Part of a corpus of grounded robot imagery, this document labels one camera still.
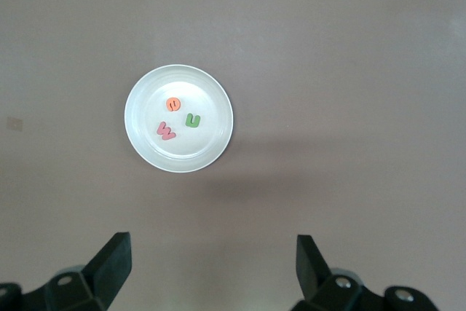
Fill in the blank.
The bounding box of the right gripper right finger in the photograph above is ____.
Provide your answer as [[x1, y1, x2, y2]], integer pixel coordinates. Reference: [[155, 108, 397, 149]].
[[291, 234, 438, 311]]

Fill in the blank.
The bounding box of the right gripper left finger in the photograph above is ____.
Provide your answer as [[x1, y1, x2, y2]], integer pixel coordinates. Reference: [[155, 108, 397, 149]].
[[0, 231, 133, 311]]

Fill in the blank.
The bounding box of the pink letter w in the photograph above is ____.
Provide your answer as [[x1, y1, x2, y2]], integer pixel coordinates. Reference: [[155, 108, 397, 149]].
[[156, 121, 178, 142]]

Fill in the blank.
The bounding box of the beige round plate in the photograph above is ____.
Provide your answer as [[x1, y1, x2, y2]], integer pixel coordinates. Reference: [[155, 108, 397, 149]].
[[124, 63, 234, 173]]

